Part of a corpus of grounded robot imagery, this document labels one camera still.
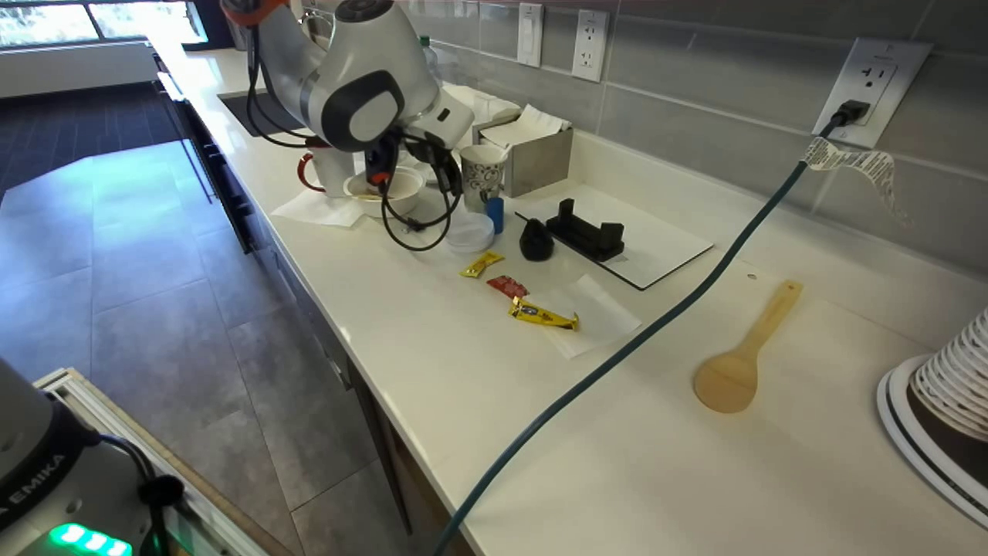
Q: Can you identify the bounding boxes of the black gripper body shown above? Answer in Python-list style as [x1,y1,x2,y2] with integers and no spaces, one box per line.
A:
[366,126,457,175]

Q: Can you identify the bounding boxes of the patterned white paper cup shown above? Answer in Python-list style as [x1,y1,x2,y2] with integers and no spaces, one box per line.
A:
[457,139,509,212]

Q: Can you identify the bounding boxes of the grey robot base green light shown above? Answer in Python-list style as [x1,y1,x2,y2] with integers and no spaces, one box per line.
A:
[0,360,199,556]

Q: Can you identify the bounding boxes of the dark kitchen sink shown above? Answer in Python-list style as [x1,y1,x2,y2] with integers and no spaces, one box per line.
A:
[216,91,312,141]

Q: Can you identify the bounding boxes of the dark counter cabinet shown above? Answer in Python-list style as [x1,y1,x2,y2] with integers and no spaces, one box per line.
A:
[151,59,482,556]

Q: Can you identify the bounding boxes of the wooden spoon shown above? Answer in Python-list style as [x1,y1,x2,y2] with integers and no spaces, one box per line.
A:
[690,278,805,416]

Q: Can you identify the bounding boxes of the folded white paper towels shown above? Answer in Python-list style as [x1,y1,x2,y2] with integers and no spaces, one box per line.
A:
[452,83,522,134]

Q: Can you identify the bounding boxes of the white box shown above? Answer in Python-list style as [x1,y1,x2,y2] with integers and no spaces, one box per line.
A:
[491,122,579,200]

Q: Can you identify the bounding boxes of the small yellow packet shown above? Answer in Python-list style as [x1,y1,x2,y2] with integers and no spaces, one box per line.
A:
[459,246,509,280]

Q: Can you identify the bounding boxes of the white napkins stack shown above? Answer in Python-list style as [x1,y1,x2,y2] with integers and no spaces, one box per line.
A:
[480,102,571,149]

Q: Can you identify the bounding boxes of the black round object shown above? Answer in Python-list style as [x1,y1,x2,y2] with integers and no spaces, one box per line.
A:
[517,212,556,264]

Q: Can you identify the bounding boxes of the red packet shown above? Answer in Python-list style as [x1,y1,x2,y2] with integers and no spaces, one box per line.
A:
[486,272,531,304]

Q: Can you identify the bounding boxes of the black plastic holder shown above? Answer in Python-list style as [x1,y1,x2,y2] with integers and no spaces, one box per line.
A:
[544,194,627,264]

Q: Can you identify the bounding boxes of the long yellow packet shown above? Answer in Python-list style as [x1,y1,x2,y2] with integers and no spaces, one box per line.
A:
[506,297,585,335]

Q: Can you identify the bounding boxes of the clear plastic wrapper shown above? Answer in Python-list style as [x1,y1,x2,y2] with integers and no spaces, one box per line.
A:
[520,272,646,361]

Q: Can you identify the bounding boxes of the black countertop appliance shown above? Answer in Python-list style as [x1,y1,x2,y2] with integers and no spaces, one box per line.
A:
[188,0,242,51]

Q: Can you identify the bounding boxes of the white rectangular board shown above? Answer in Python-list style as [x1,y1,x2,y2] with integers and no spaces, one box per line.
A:
[513,187,717,295]

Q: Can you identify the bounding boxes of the white window ledge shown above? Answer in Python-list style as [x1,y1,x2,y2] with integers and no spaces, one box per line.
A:
[0,38,163,102]

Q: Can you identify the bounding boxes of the black power plug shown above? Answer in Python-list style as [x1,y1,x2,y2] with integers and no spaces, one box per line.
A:
[814,95,874,139]

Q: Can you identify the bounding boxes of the white plate dark rim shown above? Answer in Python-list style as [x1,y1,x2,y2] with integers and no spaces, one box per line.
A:
[874,351,988,532]

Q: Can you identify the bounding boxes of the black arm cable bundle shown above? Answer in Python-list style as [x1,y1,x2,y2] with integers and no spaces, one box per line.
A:
[242,40,466,257]

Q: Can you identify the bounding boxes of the white wall switch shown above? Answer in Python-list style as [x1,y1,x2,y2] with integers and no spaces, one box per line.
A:
[513,0,548,72]

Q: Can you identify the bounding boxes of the teal power cable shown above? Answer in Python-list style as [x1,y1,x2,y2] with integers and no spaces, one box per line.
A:
[431,151,829,556]

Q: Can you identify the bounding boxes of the white metal cart frame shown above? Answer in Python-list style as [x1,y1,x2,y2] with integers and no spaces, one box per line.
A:
[32,369,272,556]

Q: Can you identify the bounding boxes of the black base cable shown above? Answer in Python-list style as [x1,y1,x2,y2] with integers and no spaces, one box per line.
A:
[95,430,191,556]

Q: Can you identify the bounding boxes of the clear plastic wall hook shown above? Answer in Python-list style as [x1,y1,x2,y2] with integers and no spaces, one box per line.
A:
[802,136,900,204]

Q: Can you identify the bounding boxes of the white wall outlet with plug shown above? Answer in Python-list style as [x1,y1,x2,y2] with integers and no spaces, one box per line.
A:
[810,38,935,151]

